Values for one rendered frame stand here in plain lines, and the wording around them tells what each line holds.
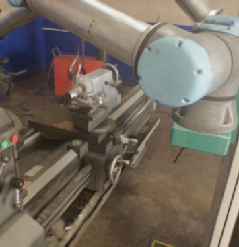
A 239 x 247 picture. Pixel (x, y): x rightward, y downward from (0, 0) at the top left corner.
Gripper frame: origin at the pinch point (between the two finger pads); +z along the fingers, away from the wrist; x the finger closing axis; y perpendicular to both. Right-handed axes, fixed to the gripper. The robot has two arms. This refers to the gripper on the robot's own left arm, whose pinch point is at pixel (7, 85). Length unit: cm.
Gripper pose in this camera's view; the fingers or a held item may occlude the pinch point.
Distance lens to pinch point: 143.0
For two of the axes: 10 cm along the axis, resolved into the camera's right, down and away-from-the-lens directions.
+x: -4.1, 3.5, -8.4
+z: 8.2, 5.4, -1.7
